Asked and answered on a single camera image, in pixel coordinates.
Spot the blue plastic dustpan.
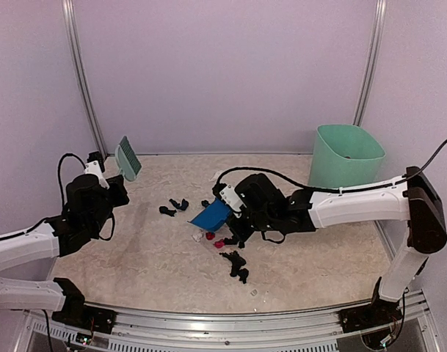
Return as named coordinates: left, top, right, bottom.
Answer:
left=189, top=198, right=231, bottom=232

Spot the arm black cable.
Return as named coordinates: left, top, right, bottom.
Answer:
left=212, top=135, right=447, bottom=235
left=57, top=153, right=87, bottom=195

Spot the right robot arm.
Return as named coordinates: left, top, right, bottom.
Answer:
left=214, top=166, right=447, bottom=326

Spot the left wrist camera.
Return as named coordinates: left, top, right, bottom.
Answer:
left=84, top=151, right=109, bottom=189

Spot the black paper scrap large lower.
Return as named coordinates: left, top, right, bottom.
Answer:
left=219, top=251, right=249, bottom=284

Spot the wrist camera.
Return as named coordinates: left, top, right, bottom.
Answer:
left=84, top=151, right=109, bottom=189
left=212, top=183, right=244, bottom=218

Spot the aluminium front rail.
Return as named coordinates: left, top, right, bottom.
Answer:
left=15, top=291, right=443, bottom=351

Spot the white paper scrap by dustpan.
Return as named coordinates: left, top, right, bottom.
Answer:
left=192, top=232, right=205, bottom=242

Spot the white crumpled paper scrap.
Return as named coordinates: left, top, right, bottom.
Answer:
left=210, top=170, right=223, bottom=182

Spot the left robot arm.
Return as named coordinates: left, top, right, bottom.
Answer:
left=0, top=174, right=129, bottom=326

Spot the left aluminium frame post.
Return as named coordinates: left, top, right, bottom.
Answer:
left=61, top=0, right=108, bottom=158

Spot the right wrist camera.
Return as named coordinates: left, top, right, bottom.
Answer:
left=212, top=183, right=244, bottom=218

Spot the green plastic waste bin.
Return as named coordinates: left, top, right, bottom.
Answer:
left=308, top=125, right=385, bottom=188

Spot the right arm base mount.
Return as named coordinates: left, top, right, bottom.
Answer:
left=338, top=300, right=403, bottom=334

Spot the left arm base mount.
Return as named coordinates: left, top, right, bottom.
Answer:
left=51, top=301, right=117, bottom=334

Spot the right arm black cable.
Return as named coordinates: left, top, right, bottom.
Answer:
left=212, top=135, right=447, bottom=235

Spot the pink paper scrap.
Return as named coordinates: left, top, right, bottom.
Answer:
left=214, top=240, right=225, bottom=249

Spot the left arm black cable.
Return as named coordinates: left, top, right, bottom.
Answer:
left=57, top=153, right=87, bottom=195

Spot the green hand brush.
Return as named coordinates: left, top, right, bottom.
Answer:
left=115, top=136, right=142, bottom=182

